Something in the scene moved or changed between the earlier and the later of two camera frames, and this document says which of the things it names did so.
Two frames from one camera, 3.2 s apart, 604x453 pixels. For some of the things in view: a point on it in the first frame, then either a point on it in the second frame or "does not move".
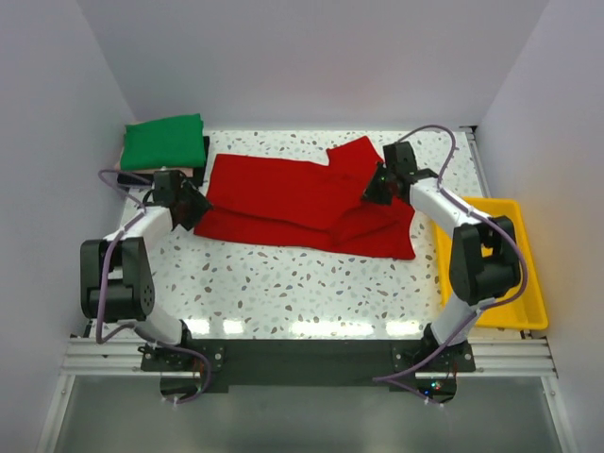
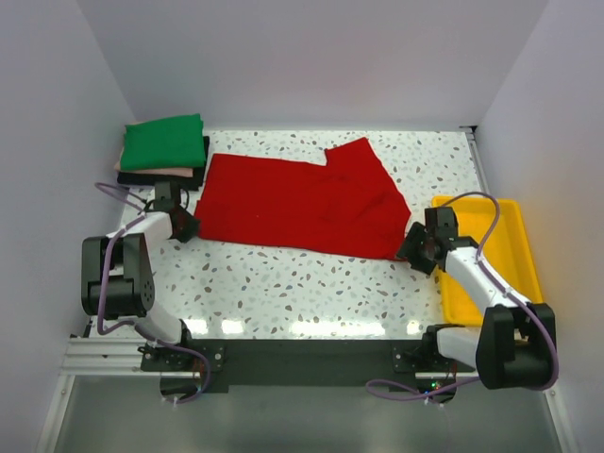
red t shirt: (310, 202) does not move
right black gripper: (371, 191) → (415, 232)
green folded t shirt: (164, 143) does not move
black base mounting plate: (309, 366) does not move
